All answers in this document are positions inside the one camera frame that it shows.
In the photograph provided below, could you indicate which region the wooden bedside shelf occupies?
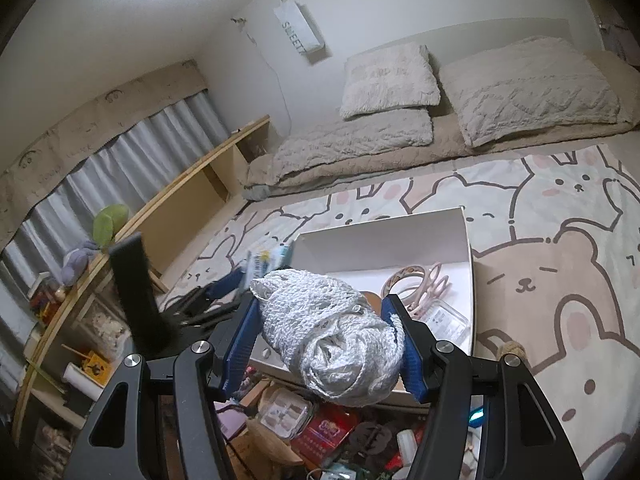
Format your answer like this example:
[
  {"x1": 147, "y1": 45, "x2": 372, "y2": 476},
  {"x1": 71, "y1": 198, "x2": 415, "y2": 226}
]
[{"x1": 10, "y1": 115, "x2": 271, "y2": 441}]

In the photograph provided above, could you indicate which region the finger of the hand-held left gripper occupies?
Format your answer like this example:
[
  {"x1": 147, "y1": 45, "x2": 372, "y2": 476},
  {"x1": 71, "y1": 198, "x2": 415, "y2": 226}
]
[
  {"x1": 162, "y1": 267, "x2": 247, "y2": 312},
  {"x1": 180, "y1": 300, "x2": 246, "y2": 329}
]

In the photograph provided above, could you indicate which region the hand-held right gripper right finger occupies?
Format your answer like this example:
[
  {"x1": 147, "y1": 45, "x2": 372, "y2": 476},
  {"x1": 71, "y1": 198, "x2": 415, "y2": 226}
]
[{"x1": 381, "y1": 294, "x2": 586, "y2": 480}]

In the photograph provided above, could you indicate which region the small white bottle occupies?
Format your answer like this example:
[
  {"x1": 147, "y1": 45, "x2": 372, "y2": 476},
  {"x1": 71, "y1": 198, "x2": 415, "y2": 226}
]
[{"x1": 396, "y1": 429, "x2": 418, "y2": 466}]

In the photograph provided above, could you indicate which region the blue white medicine packet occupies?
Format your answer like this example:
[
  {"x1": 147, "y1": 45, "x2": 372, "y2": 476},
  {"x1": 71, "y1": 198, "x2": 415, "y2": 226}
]
[{"x1": 245, "y1": 242, "x2": 296, "y2": 291}]

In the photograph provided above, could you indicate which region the quilted beige pillow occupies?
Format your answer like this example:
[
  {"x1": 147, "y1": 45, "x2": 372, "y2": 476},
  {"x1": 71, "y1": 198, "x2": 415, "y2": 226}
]
[{"x1": 439, "y1": 35, "x2": 636, "y2": 148}]

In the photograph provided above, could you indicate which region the white knit net bag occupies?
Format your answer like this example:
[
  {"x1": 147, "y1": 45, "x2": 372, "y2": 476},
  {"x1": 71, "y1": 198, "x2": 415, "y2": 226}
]
[{"x1": 248, "y1": 268, "x2": 407, "y2": 407}]

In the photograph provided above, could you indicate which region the white hanging paper bag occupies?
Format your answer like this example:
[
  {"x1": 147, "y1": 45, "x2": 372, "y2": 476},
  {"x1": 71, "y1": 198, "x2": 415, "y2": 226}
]
[{"x1": 272, "y1": 0, "x2": 328, "y2": 63}]

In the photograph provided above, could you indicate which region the green plush toy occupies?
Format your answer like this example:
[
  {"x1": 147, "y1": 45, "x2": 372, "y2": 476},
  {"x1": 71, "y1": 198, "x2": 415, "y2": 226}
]
[{"x1": 92, "y1": 204, "x2": 130, "y2": 246}]

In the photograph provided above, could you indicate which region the clear plastic case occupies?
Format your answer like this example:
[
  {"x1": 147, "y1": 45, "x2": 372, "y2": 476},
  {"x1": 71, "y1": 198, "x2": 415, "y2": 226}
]
[{"x1": 417, "y1": 299, "x2": 471, "y2": 343}]

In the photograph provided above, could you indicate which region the clear case with brown contents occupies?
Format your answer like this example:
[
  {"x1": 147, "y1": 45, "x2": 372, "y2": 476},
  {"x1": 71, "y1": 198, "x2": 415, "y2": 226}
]
[{"x1": 257, "y1": 385, "x2": 316, "y2": 443}]

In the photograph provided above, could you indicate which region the grey curtain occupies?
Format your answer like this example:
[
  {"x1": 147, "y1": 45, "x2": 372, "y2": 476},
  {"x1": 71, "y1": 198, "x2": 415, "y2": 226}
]
[{"x1": 0, "y1": 87, "x2": 233, "y2": 396}]

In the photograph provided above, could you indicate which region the pink notebook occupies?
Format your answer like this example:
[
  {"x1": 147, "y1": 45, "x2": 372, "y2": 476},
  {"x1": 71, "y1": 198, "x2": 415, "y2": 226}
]
[{"x1": 215, "y1": 405, "x2": 248, "y2": 441}]

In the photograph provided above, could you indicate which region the fluffy beige pillow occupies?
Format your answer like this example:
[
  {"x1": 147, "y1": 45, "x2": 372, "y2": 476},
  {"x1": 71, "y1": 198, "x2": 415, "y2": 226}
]
[{"x1": 339, "y1": 41, "x2": 442, "y2": 121}]

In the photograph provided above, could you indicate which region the purple plush toy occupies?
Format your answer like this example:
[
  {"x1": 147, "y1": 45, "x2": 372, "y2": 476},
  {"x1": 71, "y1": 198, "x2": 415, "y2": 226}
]
[{"x1": 60, "y1": 240, "x2": 101, "y2": 283}]

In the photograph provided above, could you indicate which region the pink hair clip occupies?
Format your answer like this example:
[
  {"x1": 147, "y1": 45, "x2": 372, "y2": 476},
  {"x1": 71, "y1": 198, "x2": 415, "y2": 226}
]
[{"x1": 417, "y1": 261, "x2": 453, "y2": 306}]

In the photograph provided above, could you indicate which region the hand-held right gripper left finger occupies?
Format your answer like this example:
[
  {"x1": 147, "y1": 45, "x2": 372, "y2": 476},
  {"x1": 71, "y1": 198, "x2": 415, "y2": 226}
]
[{"x1": 65, "y1": 292, "x2": 262, "y2": 480}]

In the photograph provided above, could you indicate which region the white paper roll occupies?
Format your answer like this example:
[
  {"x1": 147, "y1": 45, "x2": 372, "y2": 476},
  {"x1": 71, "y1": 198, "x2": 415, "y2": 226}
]
[{"x1": 62, "y1": 362, "x2": 103, "y2": 388}]

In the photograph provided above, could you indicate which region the folded quilted blanket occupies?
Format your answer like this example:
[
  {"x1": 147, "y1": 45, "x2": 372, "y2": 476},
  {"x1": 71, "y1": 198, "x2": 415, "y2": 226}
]
[{"x1": 270, "y1": 107, "x2": 433, "y2": 186}]

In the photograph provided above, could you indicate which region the thin wall cable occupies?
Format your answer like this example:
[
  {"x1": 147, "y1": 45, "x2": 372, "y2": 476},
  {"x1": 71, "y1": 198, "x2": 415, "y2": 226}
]
[{"x1": 232, "y1": 15, "x2": 296, "y2": 136}]

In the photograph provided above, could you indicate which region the brown cork sheet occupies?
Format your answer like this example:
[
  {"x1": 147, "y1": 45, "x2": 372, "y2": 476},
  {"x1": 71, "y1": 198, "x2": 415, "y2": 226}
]
[{"x1": 245, "y1": 417, "x2": 301, "y2": 468}]

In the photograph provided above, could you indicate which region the beige duvet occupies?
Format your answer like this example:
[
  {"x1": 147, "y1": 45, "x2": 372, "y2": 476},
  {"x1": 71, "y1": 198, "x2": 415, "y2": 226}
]
[{"x1": 242, "y1": 50, "x2": 640, "y2": 201}]

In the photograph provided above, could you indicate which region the small yellow box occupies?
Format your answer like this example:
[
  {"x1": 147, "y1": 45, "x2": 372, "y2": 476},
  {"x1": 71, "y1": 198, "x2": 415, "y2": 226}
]
[{"x1": 82, "y1": 352, "x2": 113, "y2": 386}]

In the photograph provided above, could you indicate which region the white storage box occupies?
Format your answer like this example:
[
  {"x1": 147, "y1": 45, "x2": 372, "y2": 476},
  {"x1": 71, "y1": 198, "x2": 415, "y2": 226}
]
[{"x1": 248, "y1": 207, "x2": 475, "y2": 406}]

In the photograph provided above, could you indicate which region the patterned tape ring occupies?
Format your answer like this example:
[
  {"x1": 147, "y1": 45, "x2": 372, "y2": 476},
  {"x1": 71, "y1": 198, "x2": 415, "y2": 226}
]
[{"x1": 382, "y1": 265, "x2": 426, "y2": 306}]

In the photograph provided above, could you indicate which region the beige curtain valance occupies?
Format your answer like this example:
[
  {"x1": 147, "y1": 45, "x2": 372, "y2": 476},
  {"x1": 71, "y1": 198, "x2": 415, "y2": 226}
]
[{"x1": 0, "y1": 60, "x2": 208, "y2": 251}]

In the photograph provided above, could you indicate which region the red box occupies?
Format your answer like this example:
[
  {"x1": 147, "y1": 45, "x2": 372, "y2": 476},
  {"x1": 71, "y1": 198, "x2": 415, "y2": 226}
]
[{"x1": 291, "y1": 402, "x2": 362, "y2": 463}]

